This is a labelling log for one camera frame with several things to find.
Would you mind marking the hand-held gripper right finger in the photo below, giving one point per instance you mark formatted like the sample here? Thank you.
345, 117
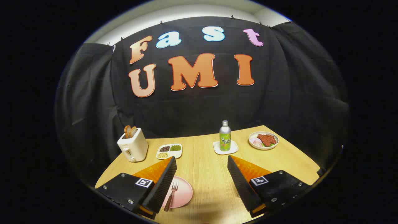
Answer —
241, 186

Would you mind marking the black backdrop cloth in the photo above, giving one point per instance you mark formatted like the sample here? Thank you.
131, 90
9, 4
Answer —
202, 109

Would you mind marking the pink plate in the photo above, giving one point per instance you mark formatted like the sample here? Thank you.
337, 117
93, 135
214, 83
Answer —
184, 193

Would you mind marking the white round food plate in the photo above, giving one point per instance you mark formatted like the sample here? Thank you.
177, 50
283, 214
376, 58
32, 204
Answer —
253, 136

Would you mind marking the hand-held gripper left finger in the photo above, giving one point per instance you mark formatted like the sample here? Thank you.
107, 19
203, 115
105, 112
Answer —
163, 186

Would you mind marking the brown meat pieces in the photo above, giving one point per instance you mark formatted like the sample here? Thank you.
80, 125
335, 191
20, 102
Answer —
266, 139

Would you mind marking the green soda bottle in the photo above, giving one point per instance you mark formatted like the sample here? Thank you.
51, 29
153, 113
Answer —
225, 140

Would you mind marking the cream toaster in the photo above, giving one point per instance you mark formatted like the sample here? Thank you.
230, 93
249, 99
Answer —
135, 147

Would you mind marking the pink ham slices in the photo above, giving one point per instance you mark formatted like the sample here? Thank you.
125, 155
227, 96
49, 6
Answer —
257, 142

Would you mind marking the white square coaster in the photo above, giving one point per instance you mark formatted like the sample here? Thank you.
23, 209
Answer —
217, 150

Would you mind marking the toast slice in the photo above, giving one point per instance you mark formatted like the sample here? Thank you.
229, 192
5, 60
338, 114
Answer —
133, 131
127, 131

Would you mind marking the white divided dish with beans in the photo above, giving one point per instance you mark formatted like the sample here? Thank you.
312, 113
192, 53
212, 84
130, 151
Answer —
169, 151

